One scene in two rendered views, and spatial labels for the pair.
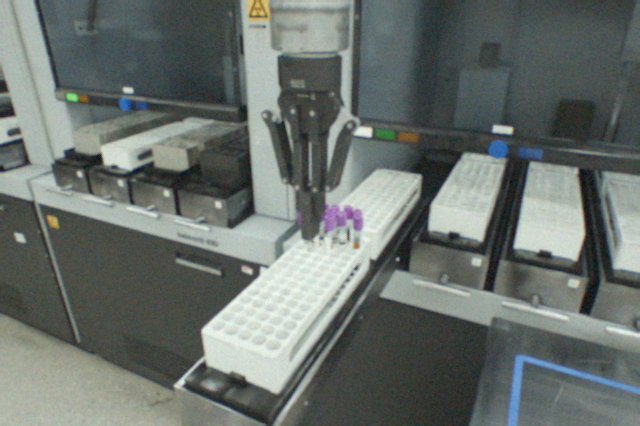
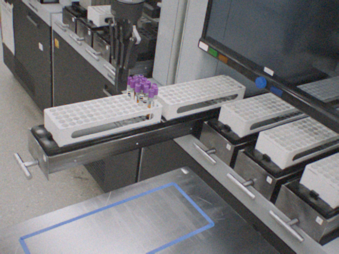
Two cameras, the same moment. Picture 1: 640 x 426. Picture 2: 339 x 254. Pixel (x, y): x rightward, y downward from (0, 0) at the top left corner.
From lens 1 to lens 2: 0.63 m
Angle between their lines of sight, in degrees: 22
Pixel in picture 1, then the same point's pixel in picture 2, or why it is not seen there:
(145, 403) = (72, 174)
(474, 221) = (238, 123)
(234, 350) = (50, 121)
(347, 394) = not seen: hidden behind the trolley
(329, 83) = (127, 16)
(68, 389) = not seen: hidden behind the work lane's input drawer
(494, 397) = (140, 188)
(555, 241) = (273, 151)
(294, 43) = not seen: outside the picture
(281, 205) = (164, 77)
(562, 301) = (262, 189)
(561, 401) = (166, 202)
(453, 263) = (218, 143)
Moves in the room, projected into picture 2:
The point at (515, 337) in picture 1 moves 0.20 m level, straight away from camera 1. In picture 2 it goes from (184, 177) to (249, 158)
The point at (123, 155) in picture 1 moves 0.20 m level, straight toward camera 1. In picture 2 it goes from (96, 16) to (83, 33)
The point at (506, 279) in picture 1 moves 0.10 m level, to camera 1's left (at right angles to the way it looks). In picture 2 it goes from (240, 163) to (206, 149)
